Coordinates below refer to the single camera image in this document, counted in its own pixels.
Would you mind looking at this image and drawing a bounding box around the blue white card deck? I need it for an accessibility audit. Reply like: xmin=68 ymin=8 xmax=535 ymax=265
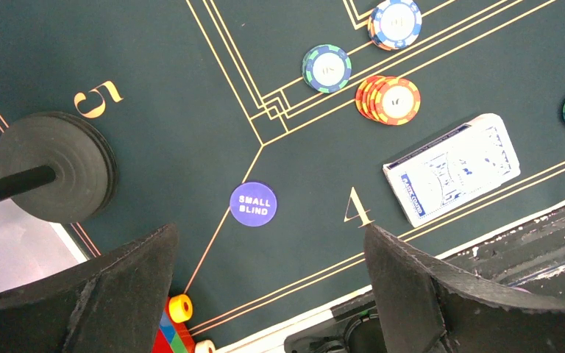
xmin=383 ymin=113 xmax=520 ymax=227

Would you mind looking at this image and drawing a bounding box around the purple small blind button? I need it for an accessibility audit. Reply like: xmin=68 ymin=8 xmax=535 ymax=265
xmin=230 ymin=181 xmax=278 ymax=227

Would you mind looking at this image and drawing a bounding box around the green blue poker chip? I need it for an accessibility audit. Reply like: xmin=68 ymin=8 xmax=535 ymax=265
xmin=301 ymin=44 xmax=352 ymax=93

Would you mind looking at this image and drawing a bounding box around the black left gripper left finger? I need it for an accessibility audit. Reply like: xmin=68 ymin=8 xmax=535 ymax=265
xmin=0 ymin=224 xmax=179 ymax=352

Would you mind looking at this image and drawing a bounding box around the green poker mat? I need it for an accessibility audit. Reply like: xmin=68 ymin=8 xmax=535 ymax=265
xmin=0 ymin=1 xmax=565 ymax=346

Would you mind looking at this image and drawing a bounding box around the orange yellow poker chip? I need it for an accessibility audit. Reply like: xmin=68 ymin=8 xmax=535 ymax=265
xmin=355 ymin=75 xmax=421 ymax=126

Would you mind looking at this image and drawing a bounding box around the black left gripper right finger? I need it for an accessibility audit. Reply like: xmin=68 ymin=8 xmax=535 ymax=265
xmin=363 ymin=225 xmax=565 ymax=352

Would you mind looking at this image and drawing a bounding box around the colourful toy block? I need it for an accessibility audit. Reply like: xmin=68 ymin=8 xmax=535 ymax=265
xmin=152 ymin=294 xmax=217 ymax=353

